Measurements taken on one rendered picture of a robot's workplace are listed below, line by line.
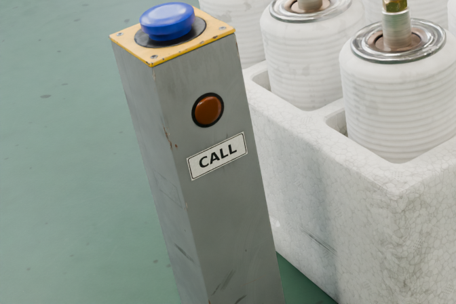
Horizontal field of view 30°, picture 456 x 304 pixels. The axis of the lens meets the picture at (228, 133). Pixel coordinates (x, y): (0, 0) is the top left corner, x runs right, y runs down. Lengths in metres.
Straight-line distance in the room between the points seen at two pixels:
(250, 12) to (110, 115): 0.42
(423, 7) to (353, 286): 0.26
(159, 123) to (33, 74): 0.79
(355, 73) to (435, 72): 0.06
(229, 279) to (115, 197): 0.35
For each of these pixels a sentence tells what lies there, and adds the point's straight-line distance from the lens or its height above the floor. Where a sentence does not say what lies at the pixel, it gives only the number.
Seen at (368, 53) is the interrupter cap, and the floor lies 0.25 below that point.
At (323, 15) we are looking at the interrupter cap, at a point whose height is 0.25.
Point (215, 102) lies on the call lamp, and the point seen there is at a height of 0.27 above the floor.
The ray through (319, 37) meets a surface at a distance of 0.74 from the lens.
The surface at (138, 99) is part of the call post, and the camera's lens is 0.63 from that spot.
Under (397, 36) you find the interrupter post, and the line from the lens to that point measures 0.68.
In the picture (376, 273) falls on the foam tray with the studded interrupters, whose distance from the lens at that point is 0.72.
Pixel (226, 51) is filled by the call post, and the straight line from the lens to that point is 0.61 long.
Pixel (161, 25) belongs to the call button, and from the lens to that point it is 0.60.
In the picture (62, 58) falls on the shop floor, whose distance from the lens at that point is 1.42.
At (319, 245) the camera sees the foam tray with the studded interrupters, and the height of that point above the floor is 0.06.
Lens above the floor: 0.56
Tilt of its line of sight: 31 degrees down
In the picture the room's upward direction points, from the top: 12 degrees counter-clockwise
